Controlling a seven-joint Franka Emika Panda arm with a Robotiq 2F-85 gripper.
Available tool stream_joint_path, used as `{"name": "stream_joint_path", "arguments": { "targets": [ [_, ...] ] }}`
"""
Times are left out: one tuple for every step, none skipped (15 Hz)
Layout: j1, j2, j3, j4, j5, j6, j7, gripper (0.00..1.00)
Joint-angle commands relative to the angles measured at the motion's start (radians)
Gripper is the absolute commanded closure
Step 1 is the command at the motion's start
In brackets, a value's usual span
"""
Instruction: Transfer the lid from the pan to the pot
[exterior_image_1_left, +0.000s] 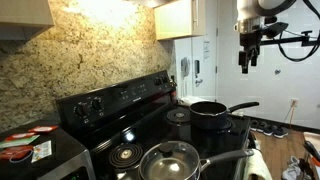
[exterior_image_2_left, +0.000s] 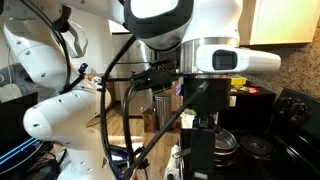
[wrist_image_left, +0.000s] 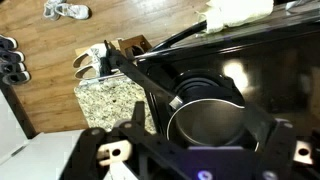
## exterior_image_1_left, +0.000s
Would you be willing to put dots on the red packet with band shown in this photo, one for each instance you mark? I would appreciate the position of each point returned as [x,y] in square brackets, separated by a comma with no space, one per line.
[16,153]

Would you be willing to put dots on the dark sneaker left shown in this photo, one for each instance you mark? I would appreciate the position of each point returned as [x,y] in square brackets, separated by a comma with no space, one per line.
[258,126]

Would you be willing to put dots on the cream cabinet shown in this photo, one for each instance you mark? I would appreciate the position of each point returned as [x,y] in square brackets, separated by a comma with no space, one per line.
[24,19]
[180,19]

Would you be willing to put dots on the steel frying pan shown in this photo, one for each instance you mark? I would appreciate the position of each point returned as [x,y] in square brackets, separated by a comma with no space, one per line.
[213,158]

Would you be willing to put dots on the red sauce packet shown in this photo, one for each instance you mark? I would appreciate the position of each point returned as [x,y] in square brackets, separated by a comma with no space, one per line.
[19,136]
[43,129]

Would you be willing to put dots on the white sneaker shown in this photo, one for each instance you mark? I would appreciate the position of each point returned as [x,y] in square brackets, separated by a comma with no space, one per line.
[293,170]

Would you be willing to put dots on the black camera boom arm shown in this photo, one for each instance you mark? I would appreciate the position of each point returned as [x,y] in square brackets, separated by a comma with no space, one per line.
[304,38]

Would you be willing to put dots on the white printed packet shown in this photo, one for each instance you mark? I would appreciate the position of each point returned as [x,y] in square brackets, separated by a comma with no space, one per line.
[41,151]

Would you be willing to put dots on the dark sneaker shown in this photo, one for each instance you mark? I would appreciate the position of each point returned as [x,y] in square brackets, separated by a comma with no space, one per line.
[276,131]
[258,126]

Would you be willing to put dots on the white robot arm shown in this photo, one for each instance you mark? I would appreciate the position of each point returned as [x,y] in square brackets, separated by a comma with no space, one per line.
[257,18]

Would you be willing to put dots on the black saucepan pot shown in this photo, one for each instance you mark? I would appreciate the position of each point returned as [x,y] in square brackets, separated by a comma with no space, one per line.
[213,115]

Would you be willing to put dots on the dark sneaker right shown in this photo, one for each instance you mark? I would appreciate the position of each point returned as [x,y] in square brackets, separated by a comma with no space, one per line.
[276,131]

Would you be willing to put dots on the green white packet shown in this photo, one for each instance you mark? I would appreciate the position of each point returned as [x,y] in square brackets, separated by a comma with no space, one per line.
[18,142]

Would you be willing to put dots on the cream upper cabinet left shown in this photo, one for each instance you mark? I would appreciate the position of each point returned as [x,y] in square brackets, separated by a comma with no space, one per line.
[24,19]

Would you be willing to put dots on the yellow dish towel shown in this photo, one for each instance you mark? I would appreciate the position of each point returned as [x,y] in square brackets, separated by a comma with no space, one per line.
[256,168]

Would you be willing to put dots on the black electric stove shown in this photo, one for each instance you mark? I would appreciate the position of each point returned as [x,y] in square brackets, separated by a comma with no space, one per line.
[119,123]

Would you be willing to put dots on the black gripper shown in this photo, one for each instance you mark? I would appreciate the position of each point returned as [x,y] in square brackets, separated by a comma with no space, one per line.
[251,49]

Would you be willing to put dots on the wall power outlet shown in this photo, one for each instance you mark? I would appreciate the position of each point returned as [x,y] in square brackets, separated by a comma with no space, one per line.
[294,102]

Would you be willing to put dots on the glass pan lid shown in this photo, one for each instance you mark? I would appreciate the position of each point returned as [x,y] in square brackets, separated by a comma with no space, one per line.
[169,160]

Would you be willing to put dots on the red sauce packet middle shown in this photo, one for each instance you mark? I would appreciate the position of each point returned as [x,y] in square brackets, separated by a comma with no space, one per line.
[19,136]

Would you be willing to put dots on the red sauce packet top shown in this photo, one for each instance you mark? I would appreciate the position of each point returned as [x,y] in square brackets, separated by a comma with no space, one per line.
[43,129]

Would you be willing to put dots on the cream upper cabinet right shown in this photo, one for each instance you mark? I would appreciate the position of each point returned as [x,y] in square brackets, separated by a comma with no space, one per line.
[180,19]

